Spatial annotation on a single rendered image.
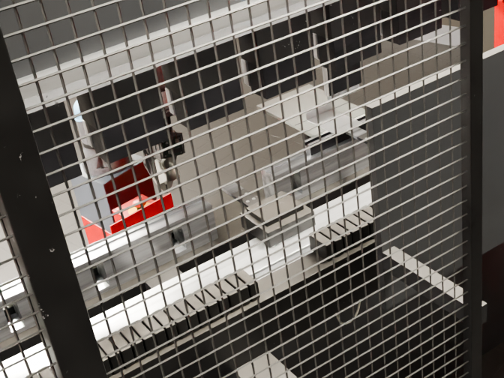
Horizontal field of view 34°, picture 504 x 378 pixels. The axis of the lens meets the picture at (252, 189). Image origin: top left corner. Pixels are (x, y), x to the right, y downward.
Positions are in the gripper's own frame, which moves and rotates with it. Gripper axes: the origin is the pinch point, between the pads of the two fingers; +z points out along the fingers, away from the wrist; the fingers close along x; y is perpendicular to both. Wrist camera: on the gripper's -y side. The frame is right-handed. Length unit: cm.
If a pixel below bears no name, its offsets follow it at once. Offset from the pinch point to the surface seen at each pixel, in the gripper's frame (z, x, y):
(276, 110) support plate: -13.2, 34.9, 4.3
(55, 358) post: -6, -69, 98
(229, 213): 7.5, 9.2, 14.1
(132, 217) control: 8.1, -5.0, -11.5
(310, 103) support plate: -13.7, 43.5, 8.6
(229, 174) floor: 36, 114, -149
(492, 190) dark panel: 1, 33, 76
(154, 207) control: 7.1, 2.0, -11.9
